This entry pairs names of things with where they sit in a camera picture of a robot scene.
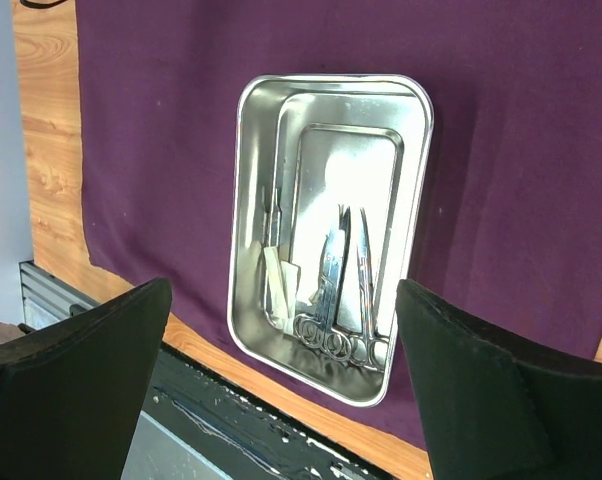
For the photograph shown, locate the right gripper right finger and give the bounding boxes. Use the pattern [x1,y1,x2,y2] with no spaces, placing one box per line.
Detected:
[396,279,602,479]

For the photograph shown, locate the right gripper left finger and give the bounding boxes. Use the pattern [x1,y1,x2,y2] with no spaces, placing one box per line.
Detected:
[0,278,172,479]

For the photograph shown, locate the steel scissors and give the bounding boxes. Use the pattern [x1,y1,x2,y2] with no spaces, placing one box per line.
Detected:
[294,205,352,362]
[349,207,389,372]

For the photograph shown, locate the steel instrument tray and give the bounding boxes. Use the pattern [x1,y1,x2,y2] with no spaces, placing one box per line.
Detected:
[227,74,434,408]

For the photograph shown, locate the white gauze pad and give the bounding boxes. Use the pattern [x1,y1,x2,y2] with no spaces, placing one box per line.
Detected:
[263,246,317,336]

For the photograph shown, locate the steel forceps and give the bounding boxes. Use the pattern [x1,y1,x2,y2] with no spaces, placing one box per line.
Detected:
[262,185,283,248]

